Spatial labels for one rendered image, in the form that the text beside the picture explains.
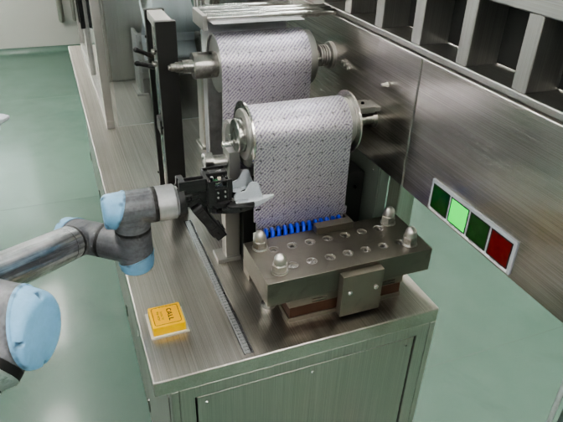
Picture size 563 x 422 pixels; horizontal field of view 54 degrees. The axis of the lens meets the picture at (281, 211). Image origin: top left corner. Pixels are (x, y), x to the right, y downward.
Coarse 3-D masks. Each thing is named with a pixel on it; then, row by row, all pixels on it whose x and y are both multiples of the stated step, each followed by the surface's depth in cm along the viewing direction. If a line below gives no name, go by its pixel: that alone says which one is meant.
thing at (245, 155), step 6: (348, 102) 128; (240, 108) 122; (240, 114) 122; (354, 114) 127; (246, 120) 119; (354, 120) 127; (246, 126) 119; (354, 126) 127; (246, 132) 120; (354, 132) 128; (354, 138) 129; (246, 150) 122; (240, 156) 127; (246, 156) 123
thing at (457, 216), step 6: (456, 204) 110; (450, 210) 112; (456, 210) 110; (462, 210) 108; (450, 216) 112; (456, 216) 110; (462, 216) 108; (456, 222) 110; (462, 222) 109; (462, 228) 109
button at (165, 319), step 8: (168, 304) 124; (176, 304) 124; (152, 312) 121; (160, 312) 121; (168, 312) 121; (176, 312) 121; (152, 320) 119; (160, 320) 119; (168, 320) 119; (176, 320) 119; (184, 320) 120; (152, 328) 117; (160, 328) 118; (168, 328) 118; (176, 328) 119; (184, 328) 120
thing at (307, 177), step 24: (312, 144) 125; (336, 144) 127; (264, 168) 123; (288, 168) 125; (312, 168) 128; (336, 168) 130; (264, 192) 126; (288, 192) 129; (312, 192) 131; (336, 192) 134; (264, 216) 130; (288, 216) 132
